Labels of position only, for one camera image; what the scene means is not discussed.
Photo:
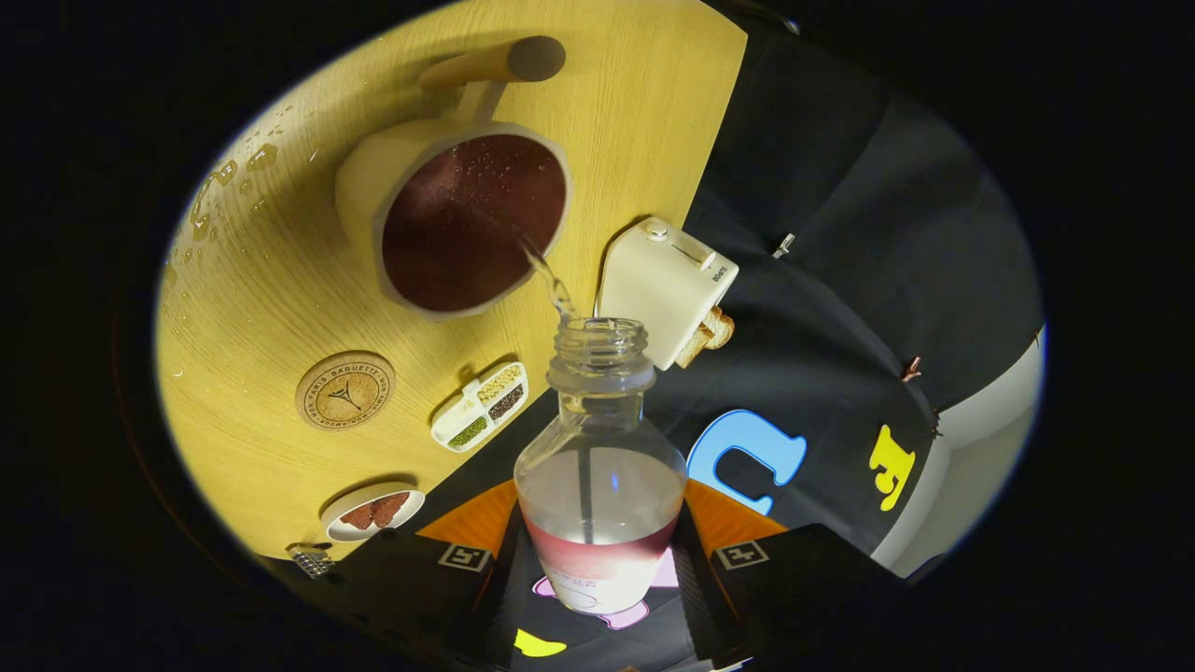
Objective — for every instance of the white toaster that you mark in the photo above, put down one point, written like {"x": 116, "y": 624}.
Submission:
{"x": 658, "y": 289}

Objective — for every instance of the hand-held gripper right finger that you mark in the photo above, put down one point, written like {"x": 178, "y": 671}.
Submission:
{"x": 700, "y": 607}

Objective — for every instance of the round cork coaster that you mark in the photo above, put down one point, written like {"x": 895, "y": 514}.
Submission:
{"x": 345, "y": 390}

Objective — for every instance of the clear juice bottle pink label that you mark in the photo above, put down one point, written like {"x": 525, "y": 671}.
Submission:
{"x": 597, "y": 504}

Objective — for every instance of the wooden table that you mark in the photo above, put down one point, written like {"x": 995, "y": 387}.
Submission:
{"x": 635, "y": 112}

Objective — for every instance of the white divided seed tray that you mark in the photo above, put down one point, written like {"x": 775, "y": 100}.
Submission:
{"x": 478, "y": 408}

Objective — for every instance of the red-brown meat patty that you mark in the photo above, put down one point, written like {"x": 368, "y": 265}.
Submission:
{"x": 358, "y": 516}
{"x": 390, "y": 509}

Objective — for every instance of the white round plate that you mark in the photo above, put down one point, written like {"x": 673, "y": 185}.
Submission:
{"x": 341, "y": 534}

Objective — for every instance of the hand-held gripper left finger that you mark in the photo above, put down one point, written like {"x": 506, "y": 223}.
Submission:
{"x": 495, "y": 607}

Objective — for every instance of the toast slice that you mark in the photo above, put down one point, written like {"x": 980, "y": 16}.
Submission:
{"x": 693, "y": 350}
{"x": 721, "y": 328}

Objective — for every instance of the silver cloth clip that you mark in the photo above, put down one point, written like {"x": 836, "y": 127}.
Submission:
{"x": 784, "y": 245}

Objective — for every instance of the red cloth clip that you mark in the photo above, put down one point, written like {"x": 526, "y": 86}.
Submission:
{"x": 912, "y": 370}

